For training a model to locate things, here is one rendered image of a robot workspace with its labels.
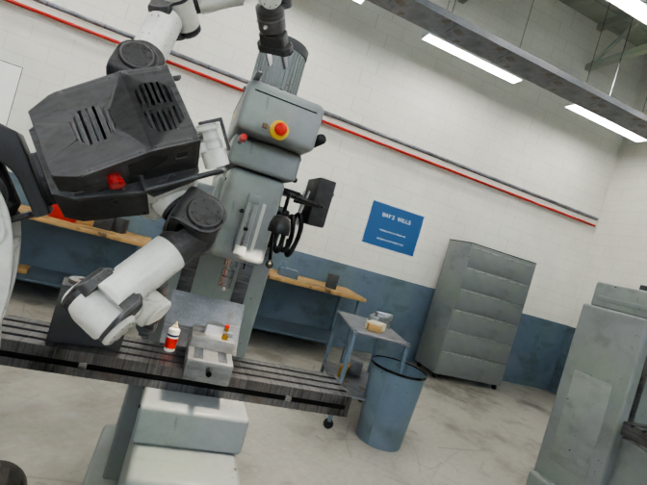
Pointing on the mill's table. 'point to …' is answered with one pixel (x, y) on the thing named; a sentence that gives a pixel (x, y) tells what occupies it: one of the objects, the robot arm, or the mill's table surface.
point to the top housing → (303, 117)
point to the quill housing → (236, 178)
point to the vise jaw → (211, 342)
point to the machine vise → (194, 362)
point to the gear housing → (264, 159)
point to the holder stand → (64, 325)
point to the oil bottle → (171, 338)
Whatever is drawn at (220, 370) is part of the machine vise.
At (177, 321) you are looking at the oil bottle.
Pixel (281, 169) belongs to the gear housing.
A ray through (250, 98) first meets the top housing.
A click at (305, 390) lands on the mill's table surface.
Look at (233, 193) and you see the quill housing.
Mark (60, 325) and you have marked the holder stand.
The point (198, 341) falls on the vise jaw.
